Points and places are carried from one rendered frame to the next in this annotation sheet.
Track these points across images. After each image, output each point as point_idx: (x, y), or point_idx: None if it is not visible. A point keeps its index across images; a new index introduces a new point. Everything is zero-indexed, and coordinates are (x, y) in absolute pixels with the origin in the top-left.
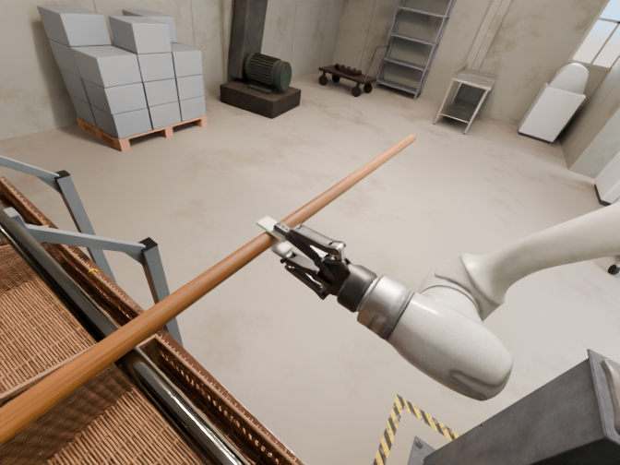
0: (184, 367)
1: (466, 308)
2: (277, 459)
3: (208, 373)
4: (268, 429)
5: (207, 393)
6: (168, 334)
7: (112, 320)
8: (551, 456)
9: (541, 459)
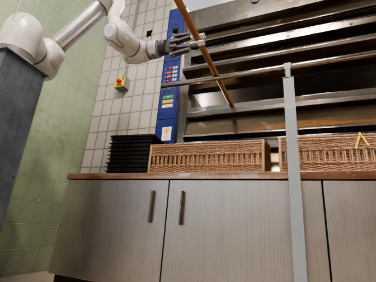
0: (234, 149)
1: None
2: (163, 164)
3: (227, 172)
4: (170, 172)
5: (215, 158)
6: (280, 171)
7: (224, 74)
8: (36, 105)
9: (34, 112)
